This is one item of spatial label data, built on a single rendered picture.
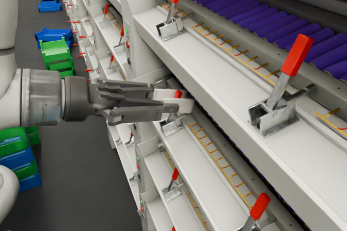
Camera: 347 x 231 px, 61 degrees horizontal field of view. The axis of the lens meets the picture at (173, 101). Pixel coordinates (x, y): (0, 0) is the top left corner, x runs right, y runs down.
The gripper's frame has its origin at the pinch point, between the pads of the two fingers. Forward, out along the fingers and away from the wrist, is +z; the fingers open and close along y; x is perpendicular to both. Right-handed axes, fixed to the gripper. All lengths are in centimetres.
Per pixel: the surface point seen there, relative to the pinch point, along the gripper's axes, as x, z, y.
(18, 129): -57, -29, -73
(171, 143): -7.3, -0.1, 3.7
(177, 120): -3.9, 1.5, 0.9
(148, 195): -43.1, 9.1, -15.7
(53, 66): -76, -8, -186
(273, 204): -1.6, 5.0, 25.4
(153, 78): -2.5, 1.8, -15.6
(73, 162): -86, -3, -83
